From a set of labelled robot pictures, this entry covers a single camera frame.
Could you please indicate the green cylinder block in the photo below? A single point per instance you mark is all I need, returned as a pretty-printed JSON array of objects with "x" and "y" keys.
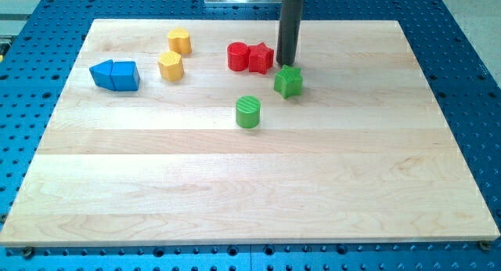
[{"x": 248, "y": 109}]

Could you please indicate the blue triangle block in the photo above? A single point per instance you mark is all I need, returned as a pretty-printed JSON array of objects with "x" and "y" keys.
[{"x": 101, "y": 75}]

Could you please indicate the board clamp screw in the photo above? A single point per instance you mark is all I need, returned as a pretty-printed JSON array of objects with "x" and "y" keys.
[
  {"x": 484, "y": 245},
  {"x": 27, "y": 252}
]

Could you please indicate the right board clamp screw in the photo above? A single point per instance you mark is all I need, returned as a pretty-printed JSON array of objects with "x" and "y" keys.
[{"x": 484, "y": 245}]

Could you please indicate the yellow hexagon block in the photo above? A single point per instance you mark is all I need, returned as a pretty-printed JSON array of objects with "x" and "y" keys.
[{"x": 171, "y": 66}]

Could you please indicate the red star block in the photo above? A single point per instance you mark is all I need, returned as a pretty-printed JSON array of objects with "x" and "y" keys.
[{"x": 260, "y": 58}]

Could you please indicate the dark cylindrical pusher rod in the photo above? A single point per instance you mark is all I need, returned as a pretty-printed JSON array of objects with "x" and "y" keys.
[{"x": 289, "y": 26}]

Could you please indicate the left board clamp screw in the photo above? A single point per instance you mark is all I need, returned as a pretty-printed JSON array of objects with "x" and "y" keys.
[{"x": 27, "y": 252}]

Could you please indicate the wooden board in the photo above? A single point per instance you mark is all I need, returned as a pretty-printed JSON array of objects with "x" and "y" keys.
[{"x": 364, "y": 154}]

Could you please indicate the blue cube block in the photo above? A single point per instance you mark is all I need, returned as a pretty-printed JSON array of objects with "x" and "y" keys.
[{"x": 125, "y": 76}]

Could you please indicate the red cylinder block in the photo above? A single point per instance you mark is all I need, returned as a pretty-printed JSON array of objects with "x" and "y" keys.
[{"x": 238, "y": 56}]

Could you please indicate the green star block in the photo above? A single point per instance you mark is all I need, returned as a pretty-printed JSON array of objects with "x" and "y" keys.
[{"x": 288, "y": 81}]

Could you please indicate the yellow heart block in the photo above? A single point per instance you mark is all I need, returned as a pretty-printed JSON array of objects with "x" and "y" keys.
[{"x": 179, "y": 40}]

